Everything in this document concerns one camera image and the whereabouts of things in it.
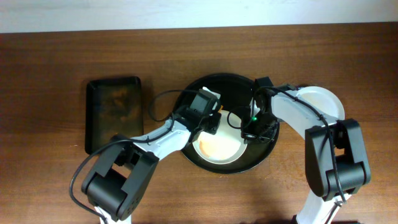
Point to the black rectangular tray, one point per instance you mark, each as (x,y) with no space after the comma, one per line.
(113,106)

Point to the cream plate top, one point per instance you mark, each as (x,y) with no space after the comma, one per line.
(223,147)

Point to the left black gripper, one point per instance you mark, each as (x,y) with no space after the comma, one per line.
(210,126)

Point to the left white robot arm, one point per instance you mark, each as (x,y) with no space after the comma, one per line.
(120,176)

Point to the black round tray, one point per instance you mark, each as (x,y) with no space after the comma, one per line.
(236,92)

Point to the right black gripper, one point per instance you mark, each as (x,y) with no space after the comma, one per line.
(259,131)

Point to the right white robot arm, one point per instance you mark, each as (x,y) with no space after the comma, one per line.
(336,162)

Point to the grey plate bottom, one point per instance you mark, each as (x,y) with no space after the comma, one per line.
(324,100)

